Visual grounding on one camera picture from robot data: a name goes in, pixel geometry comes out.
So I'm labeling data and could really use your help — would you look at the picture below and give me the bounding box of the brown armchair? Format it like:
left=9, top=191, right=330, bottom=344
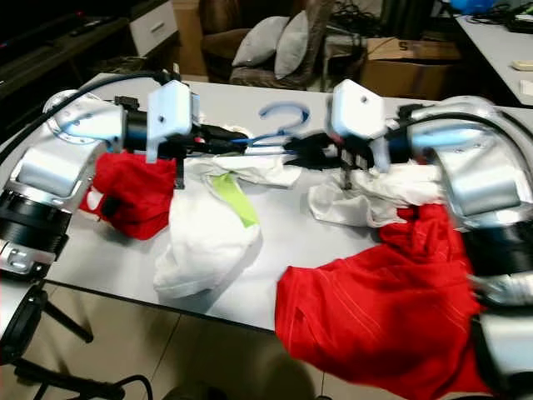
left=196, top=0, right=351, bottom=91

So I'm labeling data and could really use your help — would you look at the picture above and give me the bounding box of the white cotton garment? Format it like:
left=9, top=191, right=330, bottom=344
left=308, top=162, right=459, bottom=228

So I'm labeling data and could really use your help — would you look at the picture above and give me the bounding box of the white drawer unit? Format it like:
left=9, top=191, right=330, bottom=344
left=129, top=2, right=177, bottom=58

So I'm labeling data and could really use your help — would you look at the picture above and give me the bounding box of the white table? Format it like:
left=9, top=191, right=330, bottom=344
left=454, top=12, right=533, bottom=105

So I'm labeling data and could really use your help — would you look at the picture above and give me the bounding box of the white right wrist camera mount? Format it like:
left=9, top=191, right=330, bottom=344
left=327, top=78, right=401, bottom=173

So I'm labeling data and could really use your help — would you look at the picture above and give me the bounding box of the red jacket with plaid lining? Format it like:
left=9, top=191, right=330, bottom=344
left=273, top=202, right=501, bottom=400

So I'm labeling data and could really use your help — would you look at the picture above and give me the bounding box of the grey pillow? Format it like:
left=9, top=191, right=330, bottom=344
left=273, top=10, right=311, bottom=80
left=232, top=15, right=288, bottom=69

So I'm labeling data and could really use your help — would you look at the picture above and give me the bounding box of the blue wire hanger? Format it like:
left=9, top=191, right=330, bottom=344
left=237, top=101, right=311, bottom=155

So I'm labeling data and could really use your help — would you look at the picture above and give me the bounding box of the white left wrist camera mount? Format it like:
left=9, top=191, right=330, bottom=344
left=146, top=79, right=205, bottom=165

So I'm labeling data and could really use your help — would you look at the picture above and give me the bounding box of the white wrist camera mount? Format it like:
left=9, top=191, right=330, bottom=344
left=327, top=78, right=401, bottom=173
left=146, top=79, right=205, bottom=165

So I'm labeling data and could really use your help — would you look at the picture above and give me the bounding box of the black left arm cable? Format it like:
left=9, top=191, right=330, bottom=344
left=0, top=71, right=176, bottom=159

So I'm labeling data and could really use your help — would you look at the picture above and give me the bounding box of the black low tv bench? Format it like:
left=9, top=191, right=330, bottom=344
left=0, top=12, right=134, bottom=97

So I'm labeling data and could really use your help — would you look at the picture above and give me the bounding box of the cardboard box with black print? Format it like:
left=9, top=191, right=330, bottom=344
left=358, top=35, right=463, bottom=101

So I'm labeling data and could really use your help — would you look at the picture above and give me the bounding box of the white garment with green print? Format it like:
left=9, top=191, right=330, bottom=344
left=152, top=152, right=292, bottom=299

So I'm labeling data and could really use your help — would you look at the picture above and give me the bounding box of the blue plastic object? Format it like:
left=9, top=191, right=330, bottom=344
left=450, top=0, right=533, bottom=16

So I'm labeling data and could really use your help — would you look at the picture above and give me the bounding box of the small red white garment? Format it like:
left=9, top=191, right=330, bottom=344
left=79, top=152, right=176, bottom=241

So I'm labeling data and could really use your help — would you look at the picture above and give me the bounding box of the grey table with black legs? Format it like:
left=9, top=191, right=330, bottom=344
left=0, top=73, right=533, bottom=334

